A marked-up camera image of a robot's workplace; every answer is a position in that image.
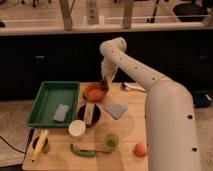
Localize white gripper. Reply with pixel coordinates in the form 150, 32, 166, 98
101, 62, 118, 82

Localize dark red grape bunch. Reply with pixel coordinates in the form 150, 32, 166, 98
100, 80, 109, 91

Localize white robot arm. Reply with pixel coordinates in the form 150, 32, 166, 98
100, 37, 202, 171

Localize red-orange bowl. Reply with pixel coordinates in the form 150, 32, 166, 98
83, 83, 107, 102

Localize grey-blue folded cloth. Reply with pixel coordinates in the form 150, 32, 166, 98
103, 104, 128, 120

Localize beige wooden block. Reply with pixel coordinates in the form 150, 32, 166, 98
84, 103, 95, 125

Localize green plastic tray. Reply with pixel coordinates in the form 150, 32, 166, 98
26, 81, 80, 128

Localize blue sponge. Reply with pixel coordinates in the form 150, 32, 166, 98
53, 104, 70, 122

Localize white cup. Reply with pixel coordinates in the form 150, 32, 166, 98
68, 120, 86, 138

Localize green translucent cup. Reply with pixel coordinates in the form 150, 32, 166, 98
104, 133, 119, 150

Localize wooden spoon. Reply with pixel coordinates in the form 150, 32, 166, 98
73, 145, 112, 154

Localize orange peach fruit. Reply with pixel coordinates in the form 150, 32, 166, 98
133, 143, 148, 157

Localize green pepper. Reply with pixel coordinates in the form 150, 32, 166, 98
70, 144, 96, 157

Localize small dark round dish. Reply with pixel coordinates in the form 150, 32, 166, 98
32, 137, 50, 153

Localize black cable at left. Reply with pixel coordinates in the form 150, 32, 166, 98
0, 128, 35, 158

